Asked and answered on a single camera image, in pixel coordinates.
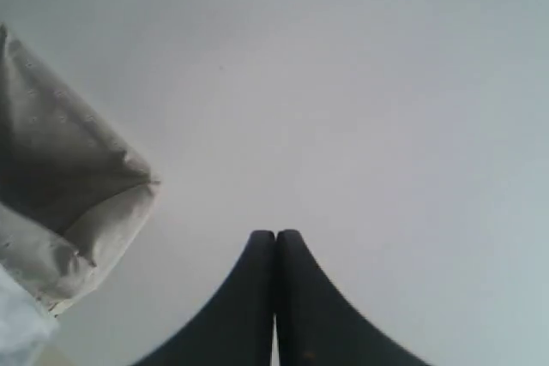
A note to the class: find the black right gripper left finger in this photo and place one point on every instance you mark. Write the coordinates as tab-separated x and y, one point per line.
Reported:
236	325

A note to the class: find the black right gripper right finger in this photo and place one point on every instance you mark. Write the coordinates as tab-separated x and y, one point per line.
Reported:
315	324

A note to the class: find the white t-shirt with red lettering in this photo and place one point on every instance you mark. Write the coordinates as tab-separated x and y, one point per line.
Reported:
26	326

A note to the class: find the white cloth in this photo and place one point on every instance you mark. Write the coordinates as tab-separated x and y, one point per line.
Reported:
74	194

